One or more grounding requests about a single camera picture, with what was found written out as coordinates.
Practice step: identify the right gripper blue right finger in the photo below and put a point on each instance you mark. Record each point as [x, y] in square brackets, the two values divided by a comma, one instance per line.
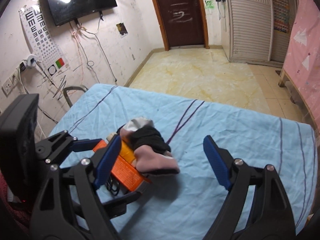
[220, 160]

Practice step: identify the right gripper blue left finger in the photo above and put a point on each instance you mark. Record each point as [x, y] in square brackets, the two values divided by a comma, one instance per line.
[104, 157]

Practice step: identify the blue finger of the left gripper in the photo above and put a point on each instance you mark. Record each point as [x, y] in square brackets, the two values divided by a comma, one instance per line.
[119, 197]
[84, 145]

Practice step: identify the orange rectangular box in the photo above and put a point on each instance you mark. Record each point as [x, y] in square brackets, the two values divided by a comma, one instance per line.
[128, 175]

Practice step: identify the yellow tube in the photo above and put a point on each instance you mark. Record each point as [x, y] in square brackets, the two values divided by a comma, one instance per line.
[127, 154]

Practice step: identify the pink black sock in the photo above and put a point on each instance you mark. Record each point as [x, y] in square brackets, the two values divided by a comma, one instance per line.
[152, 154]

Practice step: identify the light blue bed sheet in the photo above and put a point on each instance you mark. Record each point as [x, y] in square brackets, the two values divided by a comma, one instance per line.
[184, 206]

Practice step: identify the eye test chart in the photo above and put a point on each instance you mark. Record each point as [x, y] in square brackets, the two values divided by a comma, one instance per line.
[49, 54]

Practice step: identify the pink tree-print curtain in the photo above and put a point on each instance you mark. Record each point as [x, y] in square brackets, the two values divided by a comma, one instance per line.
[302, 60]

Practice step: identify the white louvered wardrobe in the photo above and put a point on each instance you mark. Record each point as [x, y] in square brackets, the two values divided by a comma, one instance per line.
[248, 35]

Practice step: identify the dark red wooden door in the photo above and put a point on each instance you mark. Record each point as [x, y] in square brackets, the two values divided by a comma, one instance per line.
[182, 23]

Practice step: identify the white wall socket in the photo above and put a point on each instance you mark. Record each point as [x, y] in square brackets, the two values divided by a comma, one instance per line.
[7, 86]

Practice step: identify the colourful wall chart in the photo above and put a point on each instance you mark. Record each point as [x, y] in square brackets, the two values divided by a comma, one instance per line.
[281, 15]

